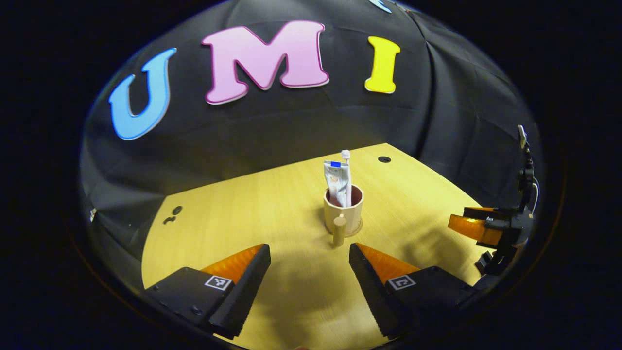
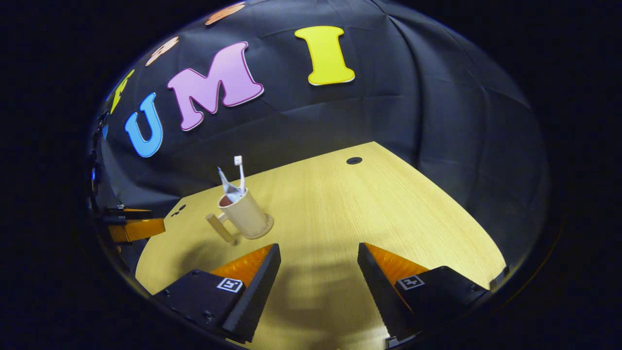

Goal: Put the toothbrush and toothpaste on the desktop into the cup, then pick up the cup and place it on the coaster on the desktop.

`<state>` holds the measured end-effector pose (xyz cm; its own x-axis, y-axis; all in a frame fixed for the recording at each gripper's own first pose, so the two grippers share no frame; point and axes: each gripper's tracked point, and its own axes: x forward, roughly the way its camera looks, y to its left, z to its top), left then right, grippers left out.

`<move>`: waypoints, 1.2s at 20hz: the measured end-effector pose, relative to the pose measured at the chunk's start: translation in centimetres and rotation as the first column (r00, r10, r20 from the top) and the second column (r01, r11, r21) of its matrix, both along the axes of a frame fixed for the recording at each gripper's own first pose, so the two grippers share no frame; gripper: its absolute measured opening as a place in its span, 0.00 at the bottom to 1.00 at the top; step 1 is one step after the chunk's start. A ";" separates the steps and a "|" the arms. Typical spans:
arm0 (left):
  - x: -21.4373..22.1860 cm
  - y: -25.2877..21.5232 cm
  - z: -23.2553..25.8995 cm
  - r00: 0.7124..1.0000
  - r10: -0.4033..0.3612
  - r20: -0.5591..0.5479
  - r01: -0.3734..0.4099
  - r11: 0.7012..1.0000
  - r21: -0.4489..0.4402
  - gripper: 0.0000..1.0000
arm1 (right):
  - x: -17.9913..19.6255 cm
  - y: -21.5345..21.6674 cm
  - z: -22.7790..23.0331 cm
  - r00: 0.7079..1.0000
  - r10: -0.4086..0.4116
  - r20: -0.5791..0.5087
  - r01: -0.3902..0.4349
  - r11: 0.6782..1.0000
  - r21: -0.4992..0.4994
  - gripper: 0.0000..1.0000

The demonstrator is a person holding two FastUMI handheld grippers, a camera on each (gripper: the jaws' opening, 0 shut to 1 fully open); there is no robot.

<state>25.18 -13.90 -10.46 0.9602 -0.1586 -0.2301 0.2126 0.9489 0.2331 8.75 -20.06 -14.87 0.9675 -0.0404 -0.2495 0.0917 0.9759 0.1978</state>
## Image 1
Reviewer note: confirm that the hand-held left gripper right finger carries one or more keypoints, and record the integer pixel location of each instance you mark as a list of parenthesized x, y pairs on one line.
[(374, 291)]

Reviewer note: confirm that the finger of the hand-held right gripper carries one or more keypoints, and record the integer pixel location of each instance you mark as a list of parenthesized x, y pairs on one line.
[(474, 230), (486, 213)]

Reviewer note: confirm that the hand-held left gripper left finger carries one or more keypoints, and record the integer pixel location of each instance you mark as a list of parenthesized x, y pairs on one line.
[(243, 291)]

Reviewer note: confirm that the beige cup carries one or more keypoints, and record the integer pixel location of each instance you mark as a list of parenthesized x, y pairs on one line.
[(345, 214)]

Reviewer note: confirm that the pale pink toothbrush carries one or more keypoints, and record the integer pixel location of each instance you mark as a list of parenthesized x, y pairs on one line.
[(348, 180)]

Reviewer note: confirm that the white toothpaste tube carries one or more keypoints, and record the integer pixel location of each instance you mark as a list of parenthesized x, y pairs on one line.
[(336, 182)]

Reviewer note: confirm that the wooden desktop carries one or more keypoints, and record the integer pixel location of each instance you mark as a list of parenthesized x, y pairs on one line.
[(272, 209)]

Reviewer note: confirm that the black backdrop cloth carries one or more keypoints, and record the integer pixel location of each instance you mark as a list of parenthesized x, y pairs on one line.
[(291, 131)]

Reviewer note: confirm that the silver metal clip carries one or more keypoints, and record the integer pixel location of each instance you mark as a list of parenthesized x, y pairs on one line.
[(92, 214)]

